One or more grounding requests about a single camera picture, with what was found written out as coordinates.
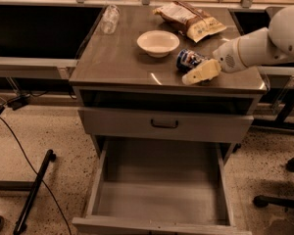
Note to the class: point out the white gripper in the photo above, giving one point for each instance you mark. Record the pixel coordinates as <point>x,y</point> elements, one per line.
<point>225,57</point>

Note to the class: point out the blue pepsi can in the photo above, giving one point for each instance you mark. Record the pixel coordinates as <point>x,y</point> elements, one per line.
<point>188,60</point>

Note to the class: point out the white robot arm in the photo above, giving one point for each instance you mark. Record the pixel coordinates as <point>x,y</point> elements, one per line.
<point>272,45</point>

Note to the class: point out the grey drawer cabinet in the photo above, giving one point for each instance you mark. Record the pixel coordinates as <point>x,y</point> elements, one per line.
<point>115,73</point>

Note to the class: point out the open middle drawer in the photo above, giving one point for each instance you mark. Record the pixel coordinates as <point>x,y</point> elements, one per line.
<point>159,187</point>

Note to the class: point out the chip bag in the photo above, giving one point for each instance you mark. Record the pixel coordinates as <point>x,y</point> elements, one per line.
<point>193,22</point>

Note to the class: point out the white bowl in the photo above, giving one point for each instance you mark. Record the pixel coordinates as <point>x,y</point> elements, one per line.
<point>158,43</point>

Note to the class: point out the clear plastic bottle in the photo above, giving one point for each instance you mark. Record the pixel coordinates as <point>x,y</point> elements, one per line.
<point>110,19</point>

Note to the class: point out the black stand leg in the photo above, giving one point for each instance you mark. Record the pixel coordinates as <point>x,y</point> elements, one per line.
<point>20,224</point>

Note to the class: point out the top drawer with handle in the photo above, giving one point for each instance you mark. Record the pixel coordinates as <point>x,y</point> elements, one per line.
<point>165,125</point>

